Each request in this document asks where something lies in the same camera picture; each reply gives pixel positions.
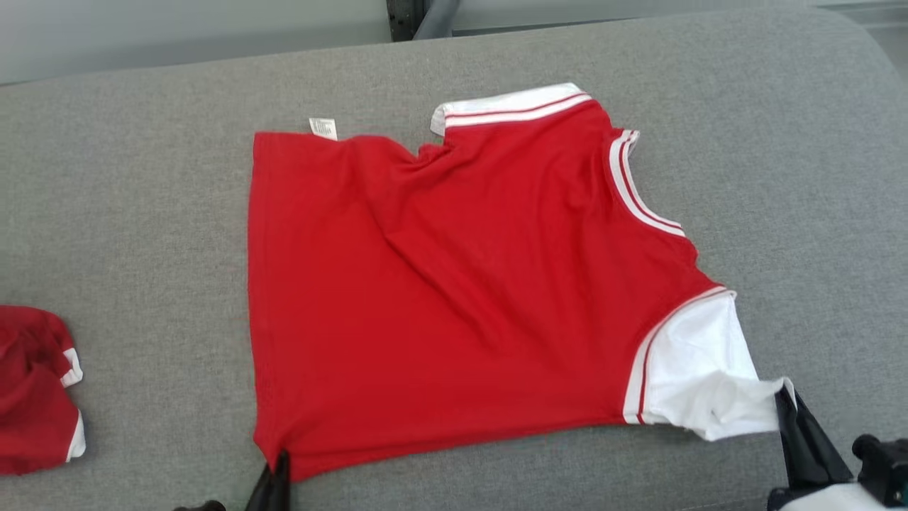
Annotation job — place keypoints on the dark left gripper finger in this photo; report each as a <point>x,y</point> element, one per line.
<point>284,486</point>
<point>266,493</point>

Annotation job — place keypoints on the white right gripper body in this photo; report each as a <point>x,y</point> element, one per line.
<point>816,500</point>

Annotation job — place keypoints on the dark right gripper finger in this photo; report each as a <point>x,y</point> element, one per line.
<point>819,461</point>
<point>793,454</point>

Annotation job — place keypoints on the red shorts with white trim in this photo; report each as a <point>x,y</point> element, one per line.
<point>32,397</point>

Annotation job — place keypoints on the red jersey with white sleeves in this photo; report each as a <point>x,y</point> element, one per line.
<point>461,284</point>

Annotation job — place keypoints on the grey fabric sofa cushion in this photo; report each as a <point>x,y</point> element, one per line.
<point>142,213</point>

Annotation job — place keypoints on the grey curved tube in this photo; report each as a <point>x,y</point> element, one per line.
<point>436,18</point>

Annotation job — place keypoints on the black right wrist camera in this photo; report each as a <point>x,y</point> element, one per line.
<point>883,468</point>

